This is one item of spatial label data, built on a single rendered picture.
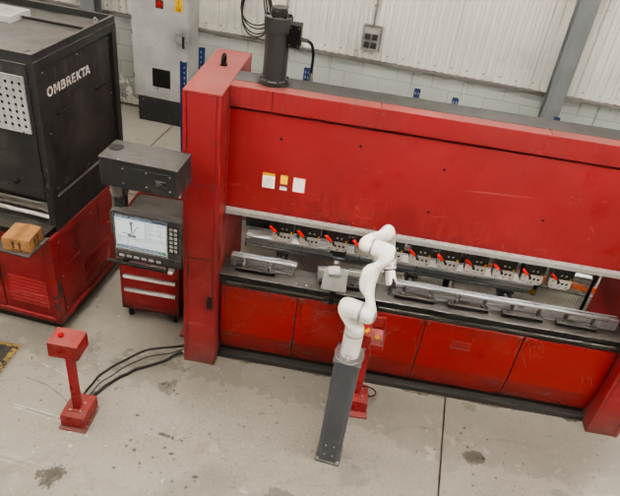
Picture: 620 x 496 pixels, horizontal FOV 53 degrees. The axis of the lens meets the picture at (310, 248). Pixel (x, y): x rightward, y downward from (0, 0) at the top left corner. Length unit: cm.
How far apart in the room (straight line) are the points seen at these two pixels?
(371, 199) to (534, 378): 196
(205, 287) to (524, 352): 244
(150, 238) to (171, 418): 147
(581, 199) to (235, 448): 290
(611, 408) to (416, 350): 153
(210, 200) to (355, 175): 99
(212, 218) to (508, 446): 280
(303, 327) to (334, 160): 140
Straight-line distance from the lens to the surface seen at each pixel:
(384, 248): 356
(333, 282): 445
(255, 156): 419
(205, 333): 493
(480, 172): 415
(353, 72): 827
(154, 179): 380
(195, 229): 435
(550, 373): 515
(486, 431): 516
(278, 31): 392
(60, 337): 432
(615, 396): 527
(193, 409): 486
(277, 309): 474
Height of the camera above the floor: 373
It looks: 35 degrees down
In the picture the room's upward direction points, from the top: 8 degrees clockwise
